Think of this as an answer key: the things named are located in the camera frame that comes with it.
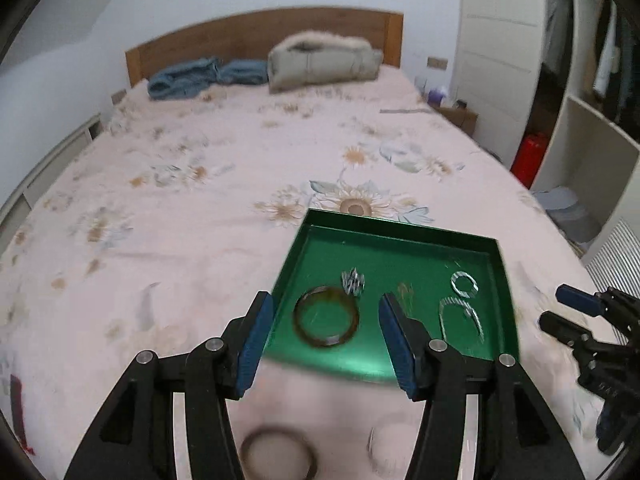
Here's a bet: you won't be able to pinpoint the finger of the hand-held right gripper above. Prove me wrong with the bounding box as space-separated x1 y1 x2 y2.
538 311 632 397
556 284 640 343

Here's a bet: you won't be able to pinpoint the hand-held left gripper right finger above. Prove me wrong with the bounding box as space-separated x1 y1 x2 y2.
378 292 586 480

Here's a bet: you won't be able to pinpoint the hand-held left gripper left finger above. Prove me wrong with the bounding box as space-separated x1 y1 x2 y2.
64 291 276 480

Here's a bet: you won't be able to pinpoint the dark brown bangle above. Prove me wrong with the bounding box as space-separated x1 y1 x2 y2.
240 426 318 480

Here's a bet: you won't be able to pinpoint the amber brown bangle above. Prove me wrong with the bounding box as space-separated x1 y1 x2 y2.
293 285 360 348

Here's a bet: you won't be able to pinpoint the green jewelry tray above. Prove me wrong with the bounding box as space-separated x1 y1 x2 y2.
265 208 522 386

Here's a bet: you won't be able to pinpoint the thin silver bangle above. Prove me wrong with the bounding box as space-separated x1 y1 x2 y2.
367 425 401 473

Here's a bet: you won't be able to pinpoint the silver open bangle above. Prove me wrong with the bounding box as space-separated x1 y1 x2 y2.
438 296 486 343

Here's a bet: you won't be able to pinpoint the white louvred door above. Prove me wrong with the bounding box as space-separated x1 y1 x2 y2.
582 217 640 301

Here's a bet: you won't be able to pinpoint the red fire extinguisher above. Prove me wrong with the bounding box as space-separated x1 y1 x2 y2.
511 132 547 188

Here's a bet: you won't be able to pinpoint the wooden nightstand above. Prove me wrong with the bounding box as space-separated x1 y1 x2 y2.
432 105 478 136

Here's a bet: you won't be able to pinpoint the dark hanging clothes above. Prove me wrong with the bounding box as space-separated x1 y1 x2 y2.
617 10 640 126

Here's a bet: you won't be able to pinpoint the red and black phone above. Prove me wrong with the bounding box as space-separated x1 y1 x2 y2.
10 375 36 456

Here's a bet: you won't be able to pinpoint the white striped hanging shirt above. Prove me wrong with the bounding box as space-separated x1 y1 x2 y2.
593 0 618 98

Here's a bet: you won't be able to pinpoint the grey hanging garment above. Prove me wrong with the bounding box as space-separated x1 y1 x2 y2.
546 0 572 76

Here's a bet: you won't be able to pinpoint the white wardrobe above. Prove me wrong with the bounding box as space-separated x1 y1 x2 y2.
452 0 640 271

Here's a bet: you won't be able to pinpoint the blue folded cloth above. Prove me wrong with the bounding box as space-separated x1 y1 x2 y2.
217 59 269 87

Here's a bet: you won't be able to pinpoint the blue folded blanket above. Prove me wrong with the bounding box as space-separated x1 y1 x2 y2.
147 57 222 101

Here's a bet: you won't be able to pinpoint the grey fur-trimmed jacket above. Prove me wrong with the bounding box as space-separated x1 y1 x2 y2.
267 31 383 93

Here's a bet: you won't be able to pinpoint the wooden headboard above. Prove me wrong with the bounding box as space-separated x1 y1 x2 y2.
125 7 404 87

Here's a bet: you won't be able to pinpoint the crumpled silver chain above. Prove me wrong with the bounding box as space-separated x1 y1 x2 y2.
340 269 366 297

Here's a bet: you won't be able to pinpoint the silver beaded bracelet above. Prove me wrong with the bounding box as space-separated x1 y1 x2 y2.
451 271 480 297

